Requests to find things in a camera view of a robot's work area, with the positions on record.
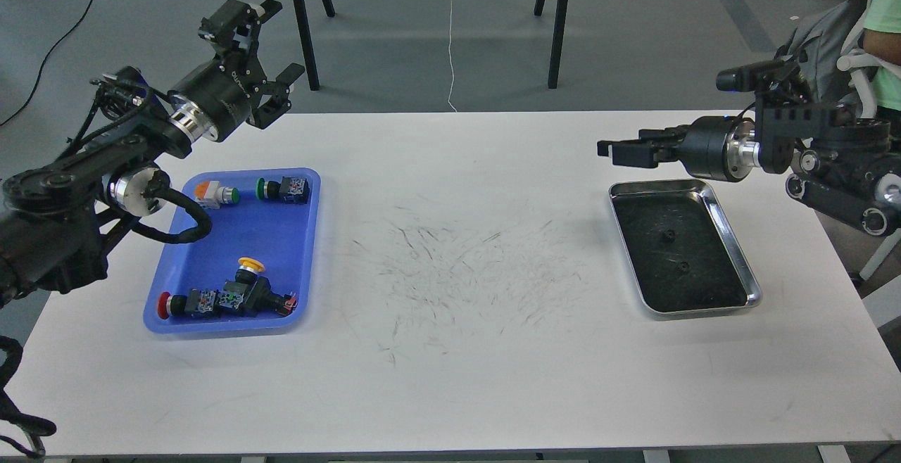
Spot white chair frame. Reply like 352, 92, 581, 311
837, 0, 900, 334

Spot black stand legs left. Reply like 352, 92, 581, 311
291, 0, 336, 91

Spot yellow mushroom button switch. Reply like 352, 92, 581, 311
215, 257, 297, 317

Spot black stand legs right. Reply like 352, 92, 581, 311
532, 0, 569, 90

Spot grey backpack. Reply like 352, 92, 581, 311
774, 0, 868, 103

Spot black stand legs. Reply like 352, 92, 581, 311
291, 0, 336, 91
532, 0, 569, 90

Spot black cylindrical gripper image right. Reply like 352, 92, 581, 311
596, 116, 759, 183

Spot black floor cable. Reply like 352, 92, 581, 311
0, 0, 177, 127

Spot orange push button switch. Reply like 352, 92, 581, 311
193, 180, 239, 210

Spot green push button switch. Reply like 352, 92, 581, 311
255, 177, 311, 204

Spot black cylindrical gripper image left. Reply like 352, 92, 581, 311
168, 0, 305, 143

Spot person in green shirt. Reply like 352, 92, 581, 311
863, 0, 900, 134

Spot silver metal tray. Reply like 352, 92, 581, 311
608, 179, 762, 319

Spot red push button switch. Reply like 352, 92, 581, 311
156, 288, 222, 319

